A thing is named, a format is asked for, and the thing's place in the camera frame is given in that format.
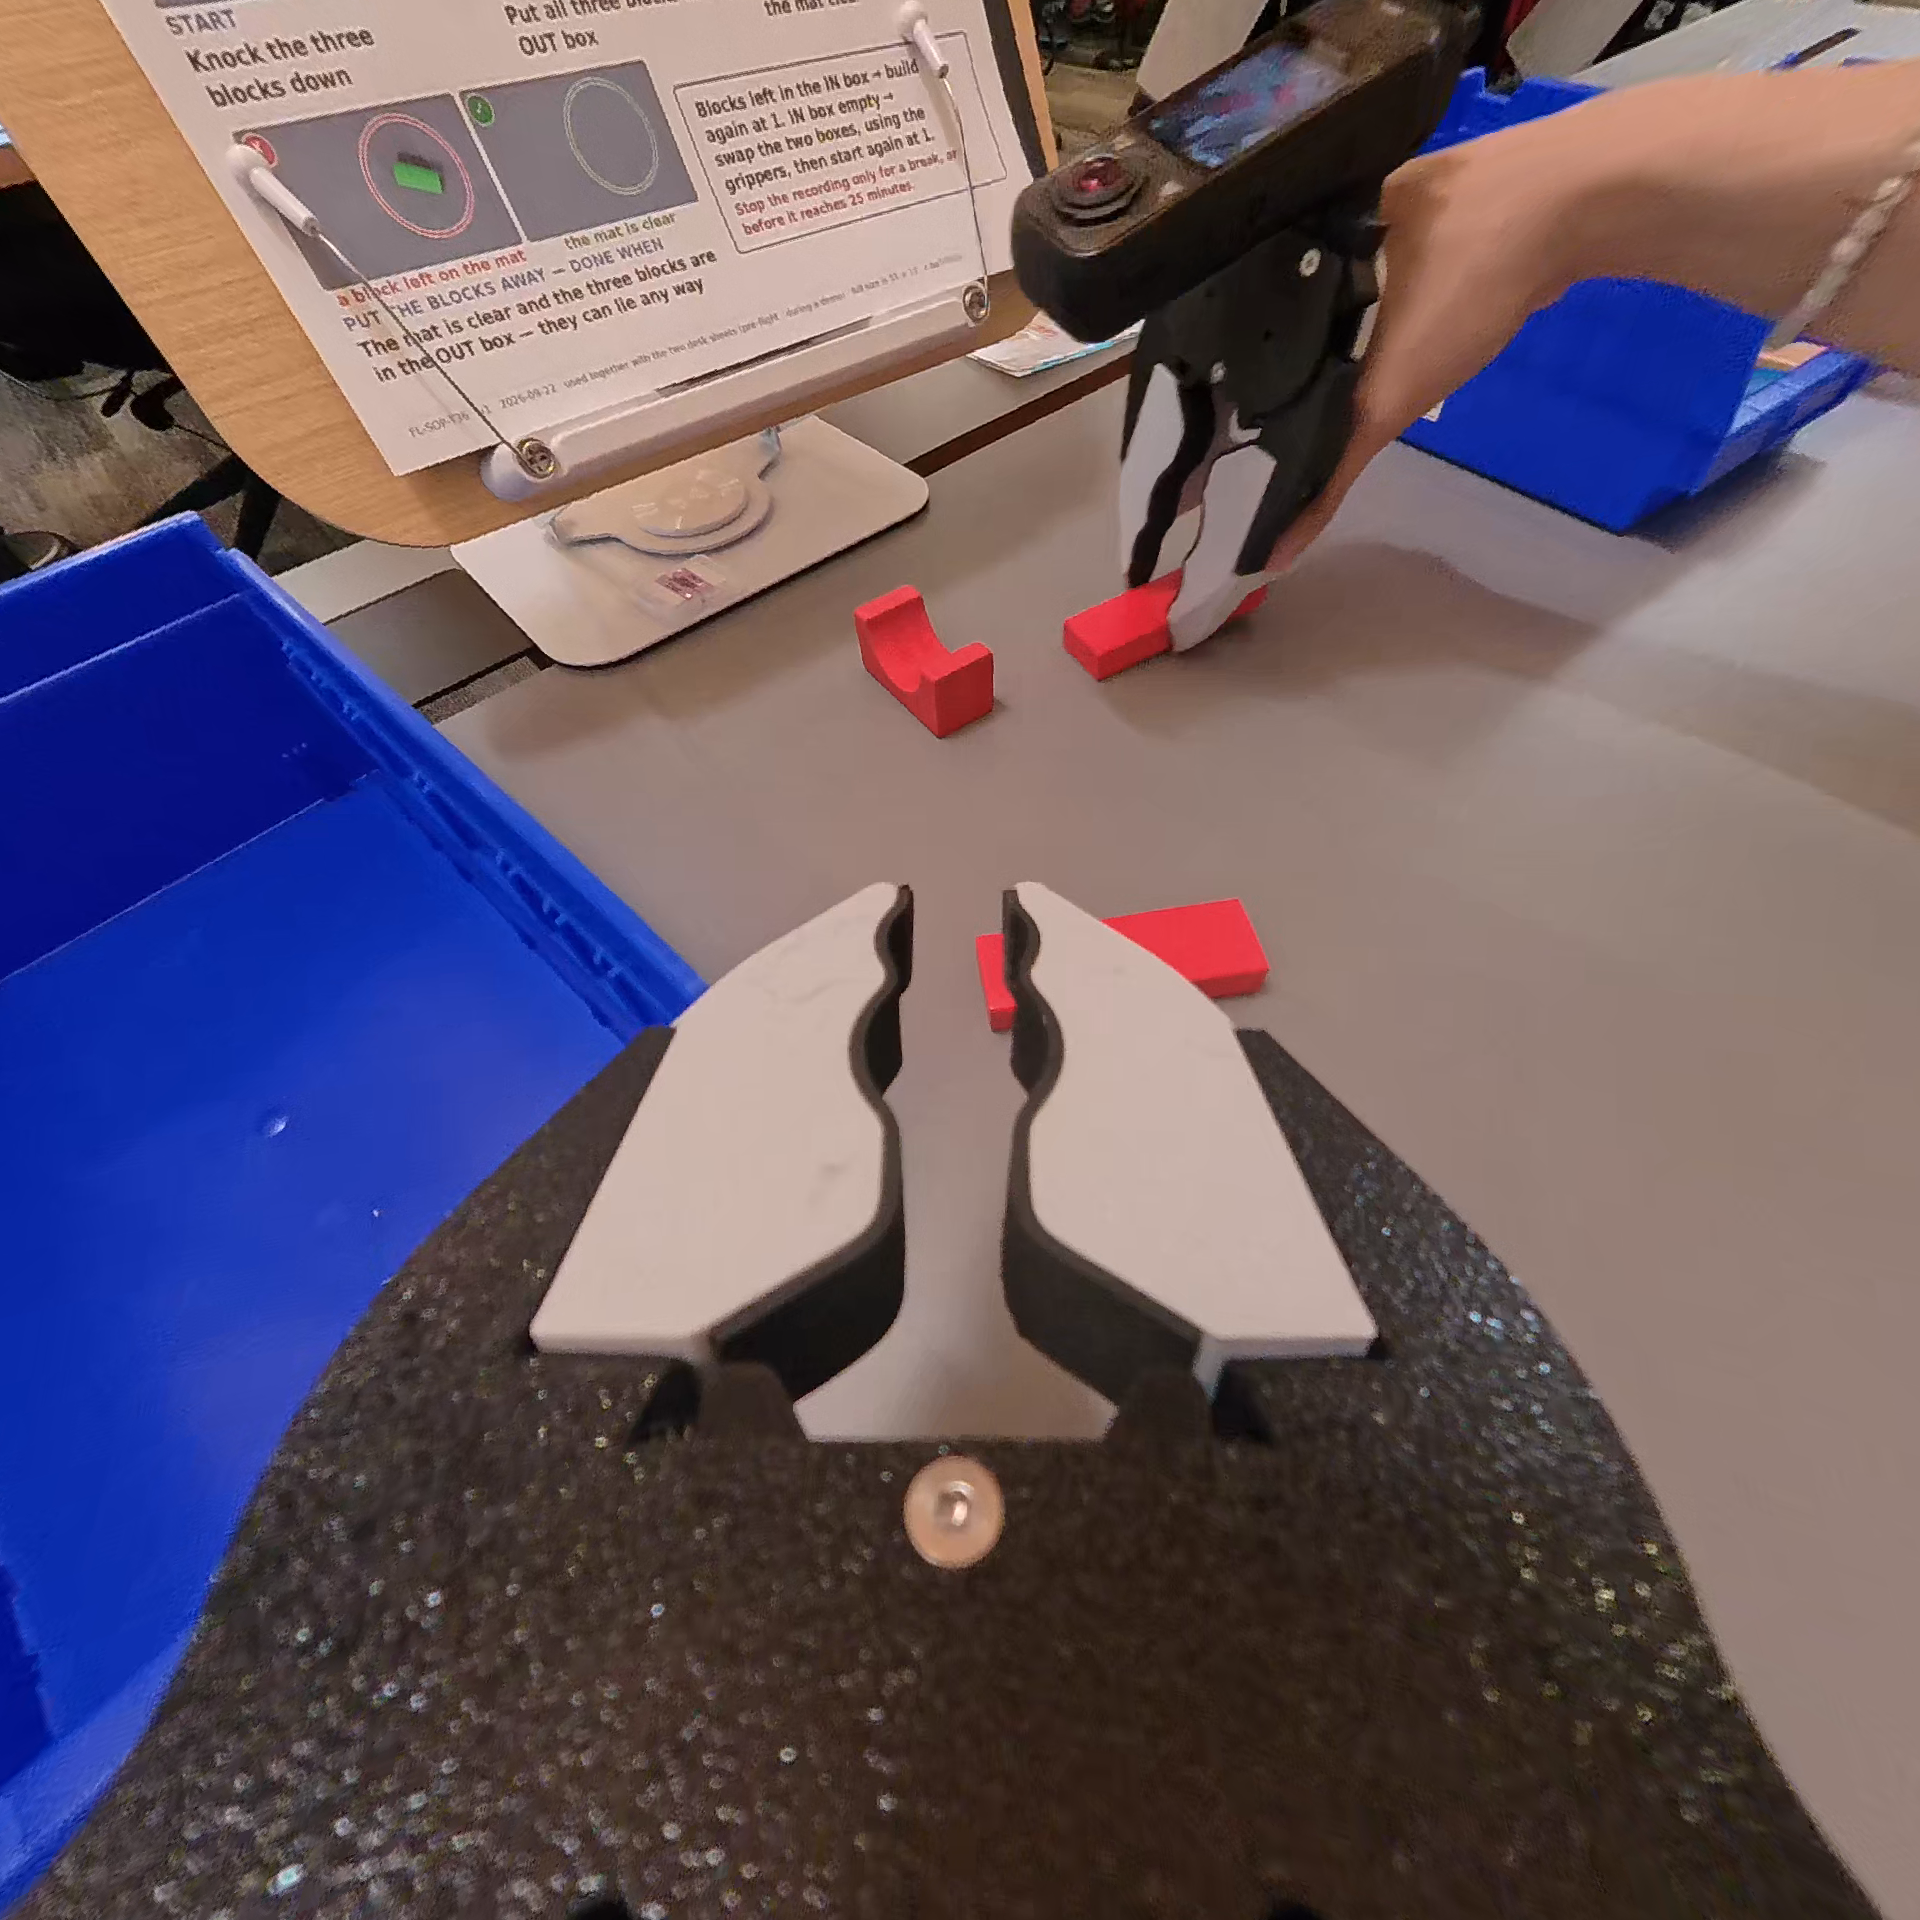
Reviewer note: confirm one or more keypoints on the leaflet in plastic sleeve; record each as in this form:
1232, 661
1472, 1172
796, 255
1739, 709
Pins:
1051, 353

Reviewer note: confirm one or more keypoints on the blue plastic storage bin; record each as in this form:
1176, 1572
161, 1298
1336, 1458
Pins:
1575, 406
225, 1051

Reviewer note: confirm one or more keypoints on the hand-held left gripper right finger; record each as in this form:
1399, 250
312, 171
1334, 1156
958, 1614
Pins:
1185, 1185

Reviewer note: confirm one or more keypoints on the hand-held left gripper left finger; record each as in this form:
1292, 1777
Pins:
735, 1156

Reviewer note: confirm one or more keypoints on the person's right hand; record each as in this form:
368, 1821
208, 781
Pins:
1484, 255

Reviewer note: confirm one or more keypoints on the printed instruction sheet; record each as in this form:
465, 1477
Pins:
600, 300

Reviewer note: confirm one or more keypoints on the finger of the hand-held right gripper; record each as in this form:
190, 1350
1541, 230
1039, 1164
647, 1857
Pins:
1231, 556
1156, 482

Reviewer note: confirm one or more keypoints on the red wooden arch block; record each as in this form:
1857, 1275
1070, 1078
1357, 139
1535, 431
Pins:
931, 676

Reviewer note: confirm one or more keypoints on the red rectangular wooden block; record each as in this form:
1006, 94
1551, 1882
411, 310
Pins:
1185, 946
1118, 629

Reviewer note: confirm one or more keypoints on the person's right forearm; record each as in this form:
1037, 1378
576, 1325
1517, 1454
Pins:
1725, 196

